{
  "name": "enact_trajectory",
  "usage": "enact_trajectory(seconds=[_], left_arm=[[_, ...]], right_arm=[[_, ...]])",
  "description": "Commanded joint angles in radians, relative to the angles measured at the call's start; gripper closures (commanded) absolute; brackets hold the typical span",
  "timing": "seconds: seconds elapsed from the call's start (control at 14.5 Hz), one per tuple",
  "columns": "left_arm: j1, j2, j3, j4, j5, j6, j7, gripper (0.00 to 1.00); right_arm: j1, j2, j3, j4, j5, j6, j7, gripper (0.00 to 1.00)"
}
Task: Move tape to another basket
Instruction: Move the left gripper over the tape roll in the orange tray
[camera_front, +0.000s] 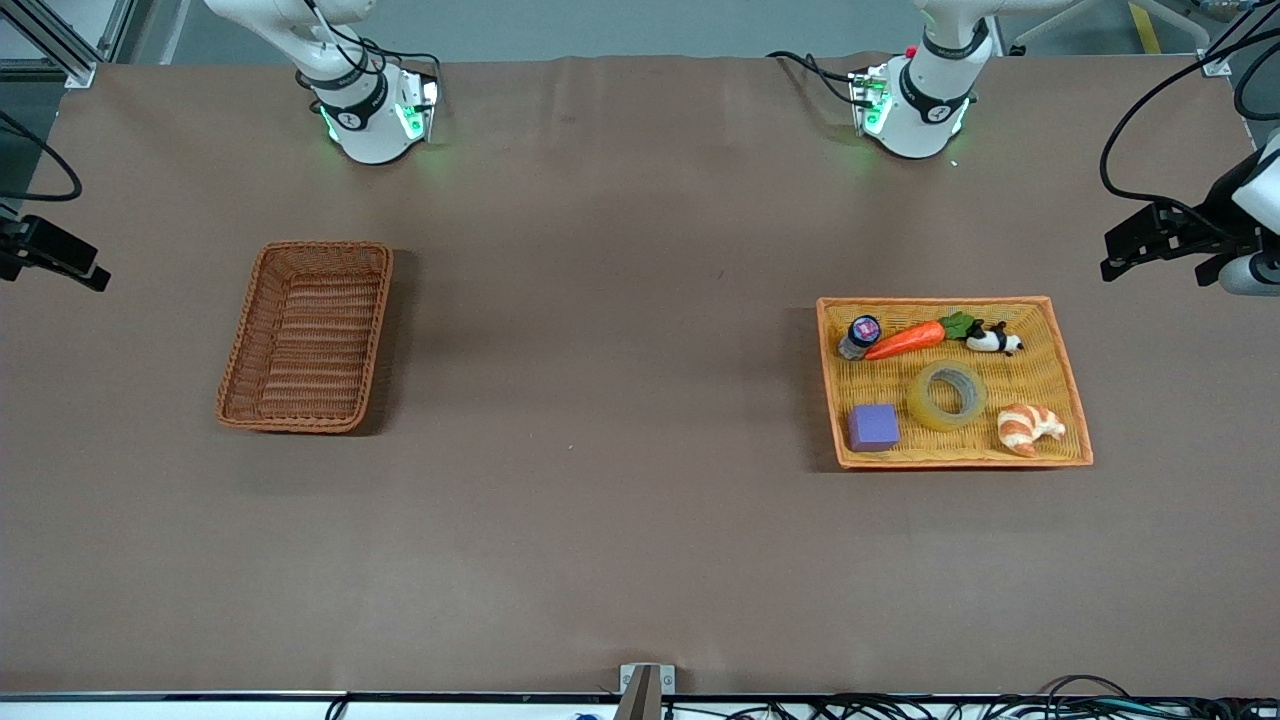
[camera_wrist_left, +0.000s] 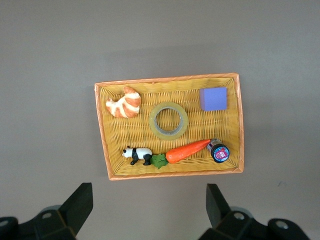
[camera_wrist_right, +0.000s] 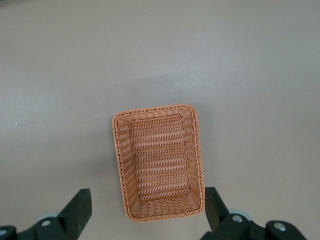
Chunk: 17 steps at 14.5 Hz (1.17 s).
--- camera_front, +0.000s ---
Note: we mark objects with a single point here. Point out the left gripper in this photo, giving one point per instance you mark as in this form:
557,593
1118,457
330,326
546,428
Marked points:
1215,207

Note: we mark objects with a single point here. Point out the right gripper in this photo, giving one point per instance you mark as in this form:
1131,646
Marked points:
30,243

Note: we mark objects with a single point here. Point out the clear yellowish tape roll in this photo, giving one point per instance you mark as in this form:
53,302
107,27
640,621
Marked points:
925,410

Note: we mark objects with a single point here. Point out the orange wicker basket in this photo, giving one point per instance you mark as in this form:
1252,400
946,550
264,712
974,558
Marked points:
1040,370

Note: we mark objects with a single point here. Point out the brown wicker basket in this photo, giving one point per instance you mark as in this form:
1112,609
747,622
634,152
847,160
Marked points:
300,340

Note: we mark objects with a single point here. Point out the black white panda toy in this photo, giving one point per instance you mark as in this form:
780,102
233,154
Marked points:
990,341

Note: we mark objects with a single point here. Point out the toy croissant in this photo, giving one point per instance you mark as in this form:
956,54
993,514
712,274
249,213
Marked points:
1020,428

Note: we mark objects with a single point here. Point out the orange toy carrot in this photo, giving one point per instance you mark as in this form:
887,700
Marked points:
905,341

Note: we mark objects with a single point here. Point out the small jar purple lid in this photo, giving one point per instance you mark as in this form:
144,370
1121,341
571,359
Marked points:
862,330

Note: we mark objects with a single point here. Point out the purple foam cube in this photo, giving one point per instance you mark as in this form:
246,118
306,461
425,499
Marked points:
873,428

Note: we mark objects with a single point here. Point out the aluminium frame profile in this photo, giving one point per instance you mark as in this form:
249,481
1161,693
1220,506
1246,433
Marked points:
75,68
1215,65

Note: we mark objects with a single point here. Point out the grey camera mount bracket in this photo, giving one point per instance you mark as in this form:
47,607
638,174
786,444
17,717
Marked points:
640,695

